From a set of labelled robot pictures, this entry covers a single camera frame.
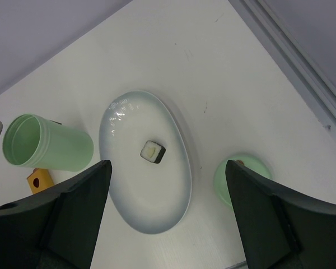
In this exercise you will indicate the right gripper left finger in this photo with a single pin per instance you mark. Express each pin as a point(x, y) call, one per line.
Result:
point(57, 227)

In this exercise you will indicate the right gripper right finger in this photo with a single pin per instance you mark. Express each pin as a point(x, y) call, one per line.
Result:
point(280, 227)

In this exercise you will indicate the green lunch cup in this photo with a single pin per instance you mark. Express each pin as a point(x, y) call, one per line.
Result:
point(32, 141)

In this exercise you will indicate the yellow wooden block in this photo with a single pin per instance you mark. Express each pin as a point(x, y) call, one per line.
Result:
point(39, 180)

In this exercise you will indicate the white oval plate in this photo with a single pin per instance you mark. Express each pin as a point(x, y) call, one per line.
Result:
point(151, 198)

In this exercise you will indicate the sushi roll piece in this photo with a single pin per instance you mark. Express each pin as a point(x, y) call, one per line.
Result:
point(152, 152)

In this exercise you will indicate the green lid with handle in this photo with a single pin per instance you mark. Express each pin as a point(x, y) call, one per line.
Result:
point(219, 180)

